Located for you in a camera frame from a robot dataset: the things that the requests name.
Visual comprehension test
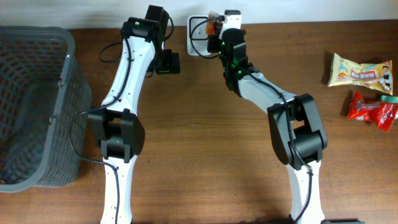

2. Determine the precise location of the orange Kleenex tissue pack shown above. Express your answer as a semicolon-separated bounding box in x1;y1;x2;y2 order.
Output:
206;11;222;35

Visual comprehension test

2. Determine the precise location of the red Hacks candy bag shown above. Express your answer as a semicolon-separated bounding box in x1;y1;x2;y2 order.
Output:
348;91;397;131

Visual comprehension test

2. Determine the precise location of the yellow snack bag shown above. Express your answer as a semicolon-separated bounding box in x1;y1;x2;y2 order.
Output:
328;53;393;95

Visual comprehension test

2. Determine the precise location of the teal tissue pack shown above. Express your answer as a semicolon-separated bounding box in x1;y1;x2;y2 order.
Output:
369;95;397;130

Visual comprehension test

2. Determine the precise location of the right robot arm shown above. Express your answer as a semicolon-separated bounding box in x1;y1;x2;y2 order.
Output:
208;28;327;223

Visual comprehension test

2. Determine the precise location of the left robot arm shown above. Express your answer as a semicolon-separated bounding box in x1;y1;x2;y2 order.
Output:
88;17;180;223

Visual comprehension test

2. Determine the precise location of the white barcode scanner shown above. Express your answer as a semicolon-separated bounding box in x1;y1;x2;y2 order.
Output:
187;15;210;56

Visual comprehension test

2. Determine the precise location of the grey plastic mesh basket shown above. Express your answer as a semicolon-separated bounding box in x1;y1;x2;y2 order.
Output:
1;26;92;193

